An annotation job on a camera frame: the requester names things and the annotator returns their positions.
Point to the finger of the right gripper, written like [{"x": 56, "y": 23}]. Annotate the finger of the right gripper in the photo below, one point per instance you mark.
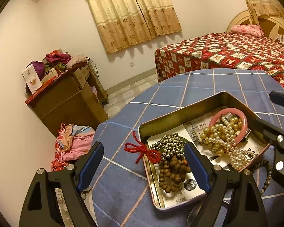
[
  {"x": 273, "y": 138},
  {"x": 277, "y": 97}
]

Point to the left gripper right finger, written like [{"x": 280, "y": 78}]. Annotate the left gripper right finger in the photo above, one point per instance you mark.
[{"x": 246, "y": 207}]

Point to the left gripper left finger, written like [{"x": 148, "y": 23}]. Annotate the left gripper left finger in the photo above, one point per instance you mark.
[{"x": 40, "y": 207}]

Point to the thin metal bangle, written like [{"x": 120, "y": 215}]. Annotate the thin metal bangle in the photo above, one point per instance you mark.
[{"x": 220, "y": 219}]

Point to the red cord jade pendant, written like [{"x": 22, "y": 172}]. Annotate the red cord jade pendant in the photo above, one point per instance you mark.
[{"x": 154, "y": 156}]

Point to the pink metal tin box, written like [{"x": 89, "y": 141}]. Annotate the pink metal tin box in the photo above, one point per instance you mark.
[{"x": 194, "y": 151}]

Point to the pink pillow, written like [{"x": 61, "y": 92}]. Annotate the pink pillow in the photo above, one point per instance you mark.
[{"x": 248, "y": 29}]

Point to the cream wooden headboard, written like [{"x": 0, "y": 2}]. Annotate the cream wooden headboard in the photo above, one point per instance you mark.
[{"x": 271, "y": 25}]

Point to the pile of clothes on floor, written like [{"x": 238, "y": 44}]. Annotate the pile of clothes on floor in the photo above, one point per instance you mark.
[{"x": 73, "y": 141}]

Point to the blue plaid tablecloth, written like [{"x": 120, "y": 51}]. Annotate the blue plaid tablecloth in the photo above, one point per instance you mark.
[{"x": 122, "y": 189}]

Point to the red patterned bedspread bed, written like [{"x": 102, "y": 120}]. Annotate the red patterned bedspread bed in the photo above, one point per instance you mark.
[{"x": 221, "y": 50}]

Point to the beige side curtain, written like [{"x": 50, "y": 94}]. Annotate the beige side curtain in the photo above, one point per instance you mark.
[{"x": 258, "y": 8}]

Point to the brown wooden cabinet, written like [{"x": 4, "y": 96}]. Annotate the brown wooden cabinet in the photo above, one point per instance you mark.
[{"x": 70, "y": 100}]

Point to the long red box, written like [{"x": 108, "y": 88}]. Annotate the long red box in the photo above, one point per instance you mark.
[{"x": 41, "y": 89}]

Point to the white product box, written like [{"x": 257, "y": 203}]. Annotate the white product box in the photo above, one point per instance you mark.
[{"x": 31, "y": 78}]

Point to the purple cloth on cabinet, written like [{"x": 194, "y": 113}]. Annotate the purple cloth on cabinet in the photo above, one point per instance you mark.
[{"x": 58, "y": 58}]

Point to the beige window curtain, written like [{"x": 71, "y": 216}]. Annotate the beige window curtain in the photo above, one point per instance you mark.
[{"x": 126, "y": 23}]

